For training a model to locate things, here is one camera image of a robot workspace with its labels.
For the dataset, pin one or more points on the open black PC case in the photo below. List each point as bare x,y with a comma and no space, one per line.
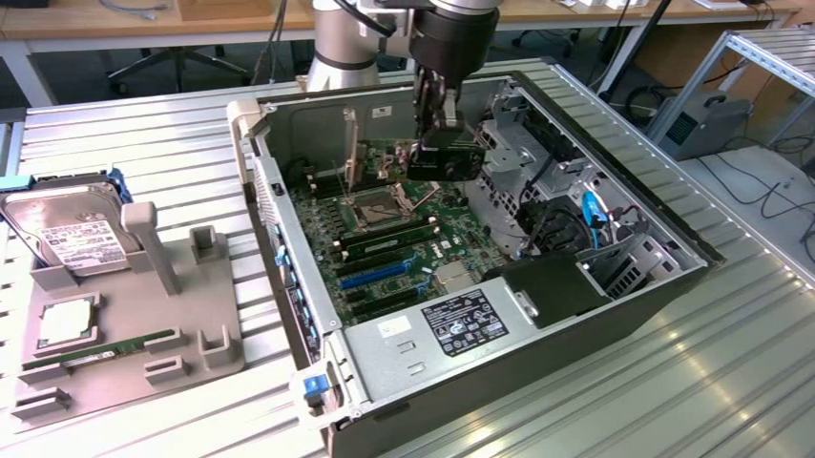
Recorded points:
542,362

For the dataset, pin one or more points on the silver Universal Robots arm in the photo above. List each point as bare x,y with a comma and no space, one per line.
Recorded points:
338,52

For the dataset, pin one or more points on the metal socket cover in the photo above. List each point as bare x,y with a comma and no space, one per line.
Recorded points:
402,196

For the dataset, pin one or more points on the black plastic air shroud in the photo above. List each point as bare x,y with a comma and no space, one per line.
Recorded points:
554,291

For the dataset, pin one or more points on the thin socket locking lever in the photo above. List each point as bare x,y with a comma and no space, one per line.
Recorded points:
339,172

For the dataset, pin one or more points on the brown cardboard box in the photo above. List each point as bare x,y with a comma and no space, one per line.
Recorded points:
223,9

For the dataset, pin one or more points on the blue expansion slot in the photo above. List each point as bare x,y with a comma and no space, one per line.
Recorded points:
375,278

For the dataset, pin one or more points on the silver CPU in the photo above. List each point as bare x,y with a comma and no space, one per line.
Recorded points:
64,322

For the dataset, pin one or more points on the aluminium slat side table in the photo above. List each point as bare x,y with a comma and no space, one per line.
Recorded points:
765,47

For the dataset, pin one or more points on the blue case latch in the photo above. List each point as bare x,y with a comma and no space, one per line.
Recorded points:
315,386

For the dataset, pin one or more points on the black graphics card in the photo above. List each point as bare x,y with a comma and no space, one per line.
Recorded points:
446,162

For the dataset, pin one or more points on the black expansion slot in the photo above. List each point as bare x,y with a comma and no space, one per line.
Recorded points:
389,305
370,265

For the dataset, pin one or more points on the black office chair base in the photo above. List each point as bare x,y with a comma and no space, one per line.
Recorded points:
179,59
542,34

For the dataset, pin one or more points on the perforated metal disk bay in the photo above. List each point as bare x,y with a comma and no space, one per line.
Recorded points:
630,272

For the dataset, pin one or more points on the black slanted pole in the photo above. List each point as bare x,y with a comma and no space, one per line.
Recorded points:
655,12

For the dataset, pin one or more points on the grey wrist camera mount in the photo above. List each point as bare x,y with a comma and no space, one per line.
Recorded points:
395,28

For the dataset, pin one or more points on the green motherboard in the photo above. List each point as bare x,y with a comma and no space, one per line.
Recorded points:
318,224

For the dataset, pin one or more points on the grey parts rack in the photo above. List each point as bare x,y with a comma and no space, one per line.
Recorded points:
127,315

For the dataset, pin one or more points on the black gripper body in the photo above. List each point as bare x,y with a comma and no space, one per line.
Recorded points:
453,43

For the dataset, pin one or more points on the silver power supply unit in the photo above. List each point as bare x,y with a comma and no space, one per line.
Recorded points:
395,362

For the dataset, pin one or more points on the CPU socket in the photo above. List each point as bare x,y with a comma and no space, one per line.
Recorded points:
375,210

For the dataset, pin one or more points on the silver drive cage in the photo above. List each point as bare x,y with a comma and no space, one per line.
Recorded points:
503,191

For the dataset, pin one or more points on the green RAM stick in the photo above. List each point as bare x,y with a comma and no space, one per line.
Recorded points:
90,357
389,245

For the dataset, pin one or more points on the wooden desk white frame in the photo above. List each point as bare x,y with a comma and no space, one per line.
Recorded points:
573,16
95,26

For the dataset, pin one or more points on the blue disk carrier bracket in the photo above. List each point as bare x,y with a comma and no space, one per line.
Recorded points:
16,184

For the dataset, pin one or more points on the silver hard disk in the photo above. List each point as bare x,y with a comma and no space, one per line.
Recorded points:
83,238

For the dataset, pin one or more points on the silver chipset heatsink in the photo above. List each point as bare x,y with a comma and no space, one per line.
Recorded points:
455,277

